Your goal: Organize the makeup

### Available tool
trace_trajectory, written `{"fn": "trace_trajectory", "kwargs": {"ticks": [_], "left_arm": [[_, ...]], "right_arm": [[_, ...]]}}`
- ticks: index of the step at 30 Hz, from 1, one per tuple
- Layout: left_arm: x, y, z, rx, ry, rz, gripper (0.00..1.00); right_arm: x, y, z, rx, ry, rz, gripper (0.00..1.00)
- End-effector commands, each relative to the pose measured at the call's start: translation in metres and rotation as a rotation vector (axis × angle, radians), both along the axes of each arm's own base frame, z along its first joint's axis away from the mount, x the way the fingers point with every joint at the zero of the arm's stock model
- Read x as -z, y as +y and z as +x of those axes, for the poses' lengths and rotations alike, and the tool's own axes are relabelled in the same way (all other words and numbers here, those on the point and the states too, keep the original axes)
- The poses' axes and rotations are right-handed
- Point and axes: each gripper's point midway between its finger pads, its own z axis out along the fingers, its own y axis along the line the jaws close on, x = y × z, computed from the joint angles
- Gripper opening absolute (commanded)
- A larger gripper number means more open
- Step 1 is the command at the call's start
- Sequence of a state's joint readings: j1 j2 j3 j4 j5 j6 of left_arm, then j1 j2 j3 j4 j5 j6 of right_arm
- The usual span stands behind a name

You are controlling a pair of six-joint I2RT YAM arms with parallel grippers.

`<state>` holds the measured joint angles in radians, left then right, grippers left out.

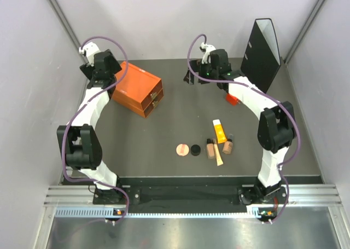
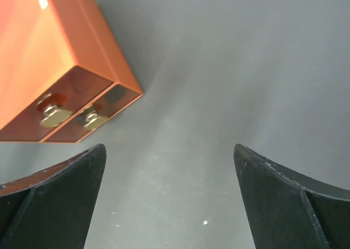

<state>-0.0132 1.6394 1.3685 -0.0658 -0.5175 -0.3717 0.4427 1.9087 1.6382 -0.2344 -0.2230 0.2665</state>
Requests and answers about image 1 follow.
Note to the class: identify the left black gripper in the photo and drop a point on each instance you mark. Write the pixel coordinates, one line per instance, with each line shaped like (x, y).
(88, 70)

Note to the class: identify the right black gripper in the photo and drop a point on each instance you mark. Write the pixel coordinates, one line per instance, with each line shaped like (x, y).
(198, 68)

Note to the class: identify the orange drawer box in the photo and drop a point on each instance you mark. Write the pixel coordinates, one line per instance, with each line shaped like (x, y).
(139, 91)

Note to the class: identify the yellow cream tube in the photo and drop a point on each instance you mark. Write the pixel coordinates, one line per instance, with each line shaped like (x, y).
(219, 131)

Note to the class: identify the tall foundation bottle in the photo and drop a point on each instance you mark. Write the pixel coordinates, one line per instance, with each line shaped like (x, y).
(210, 148)

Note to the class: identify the small black jar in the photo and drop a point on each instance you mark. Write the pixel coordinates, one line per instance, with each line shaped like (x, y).
(195, 150)

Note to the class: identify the short foundation bottle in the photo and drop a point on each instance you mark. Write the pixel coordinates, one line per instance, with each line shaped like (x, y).
(227, 148)

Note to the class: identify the beige concealer tube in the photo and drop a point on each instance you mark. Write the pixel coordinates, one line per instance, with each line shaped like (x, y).
(217, 153)

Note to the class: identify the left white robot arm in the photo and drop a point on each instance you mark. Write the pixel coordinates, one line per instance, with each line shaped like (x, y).
(79, 142)

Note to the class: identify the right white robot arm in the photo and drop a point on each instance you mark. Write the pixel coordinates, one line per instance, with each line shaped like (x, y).
(276, 129)

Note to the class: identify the small red cube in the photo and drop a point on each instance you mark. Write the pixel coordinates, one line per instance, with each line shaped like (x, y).
(232, 100)

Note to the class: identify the black file holder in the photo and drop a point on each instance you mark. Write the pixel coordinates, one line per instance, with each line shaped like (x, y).
(262, 60)

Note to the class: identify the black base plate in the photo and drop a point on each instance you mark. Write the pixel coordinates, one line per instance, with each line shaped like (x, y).
(149, 195)

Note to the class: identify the white slotted cable duct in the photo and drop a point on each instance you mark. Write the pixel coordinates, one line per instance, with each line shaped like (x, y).
(113, 212)

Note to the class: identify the aluminium front rail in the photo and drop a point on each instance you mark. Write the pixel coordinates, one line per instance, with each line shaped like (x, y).
(294, 194)

